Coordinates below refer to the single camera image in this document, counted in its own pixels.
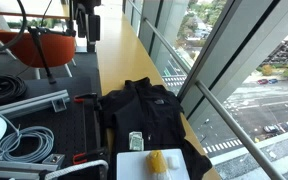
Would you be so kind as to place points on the black zippered bag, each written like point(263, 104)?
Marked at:
point(150, 113)

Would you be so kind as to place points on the silver zipper pull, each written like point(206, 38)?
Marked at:
point(149, 137)

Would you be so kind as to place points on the folded one dollar bill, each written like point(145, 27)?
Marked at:
point(136, 141)

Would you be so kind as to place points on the yellow plastic wrapped bundle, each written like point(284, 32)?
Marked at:
point(156, 161)

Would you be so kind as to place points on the small white block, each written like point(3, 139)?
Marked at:
point(173, 162)

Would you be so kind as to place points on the grey steel handrail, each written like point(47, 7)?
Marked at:
point(224, 113)

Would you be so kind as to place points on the black perforated breadboard plate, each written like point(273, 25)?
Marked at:
point(67, 130)

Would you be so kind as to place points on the black tripod stand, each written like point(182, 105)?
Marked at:
point(40, 50)

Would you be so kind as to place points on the long aluminium extrusion rail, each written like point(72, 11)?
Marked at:
point(27, 103)

